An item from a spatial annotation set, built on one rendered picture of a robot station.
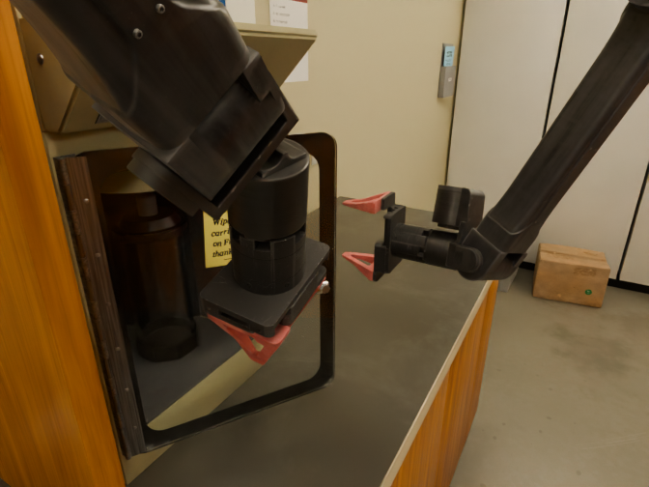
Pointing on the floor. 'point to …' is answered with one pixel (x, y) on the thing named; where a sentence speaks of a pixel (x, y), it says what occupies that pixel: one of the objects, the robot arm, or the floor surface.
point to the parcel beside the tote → (570, 274)
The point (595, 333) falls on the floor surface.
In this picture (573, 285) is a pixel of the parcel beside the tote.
